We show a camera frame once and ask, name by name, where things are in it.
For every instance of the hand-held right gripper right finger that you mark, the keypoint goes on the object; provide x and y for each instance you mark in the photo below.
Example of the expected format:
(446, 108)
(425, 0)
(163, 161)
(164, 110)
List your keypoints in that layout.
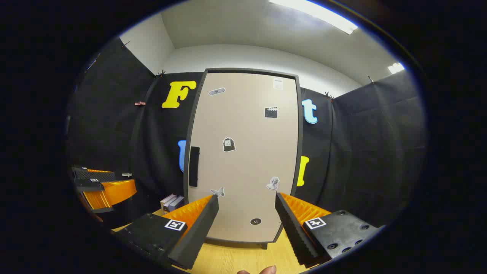
(293, 232)

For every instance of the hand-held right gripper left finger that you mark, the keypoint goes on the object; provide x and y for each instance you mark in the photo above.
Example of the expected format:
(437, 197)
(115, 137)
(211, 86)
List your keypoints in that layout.
(198, 236)

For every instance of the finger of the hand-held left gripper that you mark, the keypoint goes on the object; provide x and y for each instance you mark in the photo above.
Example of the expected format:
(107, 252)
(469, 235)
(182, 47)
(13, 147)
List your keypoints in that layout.
(114, 192)
(95, 175)

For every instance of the dark grey cabinet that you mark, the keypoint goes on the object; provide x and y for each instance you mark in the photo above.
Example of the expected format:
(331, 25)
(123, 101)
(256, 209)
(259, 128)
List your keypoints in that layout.
(299, 152)

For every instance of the long ceiling light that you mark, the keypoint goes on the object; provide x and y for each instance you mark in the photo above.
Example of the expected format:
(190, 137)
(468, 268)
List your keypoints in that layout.
(315, 13)

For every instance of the beige cabinet door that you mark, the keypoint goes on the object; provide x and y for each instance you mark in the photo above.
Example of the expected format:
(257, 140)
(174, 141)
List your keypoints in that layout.
(247, 163)

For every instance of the small ceiling light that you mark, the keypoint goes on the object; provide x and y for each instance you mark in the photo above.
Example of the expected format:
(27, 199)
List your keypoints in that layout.
(395, 68)

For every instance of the black backdrop cloth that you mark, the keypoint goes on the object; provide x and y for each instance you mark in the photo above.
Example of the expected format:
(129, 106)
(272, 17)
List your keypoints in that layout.
(365, 152)

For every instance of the white book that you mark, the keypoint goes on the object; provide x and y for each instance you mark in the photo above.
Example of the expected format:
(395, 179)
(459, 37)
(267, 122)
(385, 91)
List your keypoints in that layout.
(167, 201)

